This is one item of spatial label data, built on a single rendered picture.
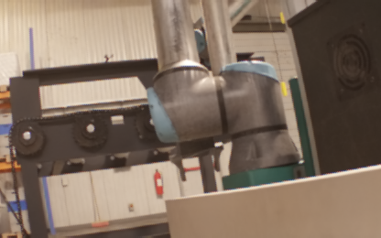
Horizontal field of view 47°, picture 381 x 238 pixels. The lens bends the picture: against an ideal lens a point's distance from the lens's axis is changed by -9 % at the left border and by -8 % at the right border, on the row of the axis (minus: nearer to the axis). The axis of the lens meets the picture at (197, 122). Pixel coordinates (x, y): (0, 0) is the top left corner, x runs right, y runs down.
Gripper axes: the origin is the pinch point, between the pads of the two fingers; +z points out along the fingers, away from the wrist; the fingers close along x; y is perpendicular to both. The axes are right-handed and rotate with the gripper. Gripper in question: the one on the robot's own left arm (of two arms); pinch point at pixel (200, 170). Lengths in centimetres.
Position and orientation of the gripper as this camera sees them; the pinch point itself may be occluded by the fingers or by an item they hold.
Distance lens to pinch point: 175.5
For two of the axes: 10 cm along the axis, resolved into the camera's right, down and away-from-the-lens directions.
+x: -9.4, 2.4, -2.6
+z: 1.6, 9.4, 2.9
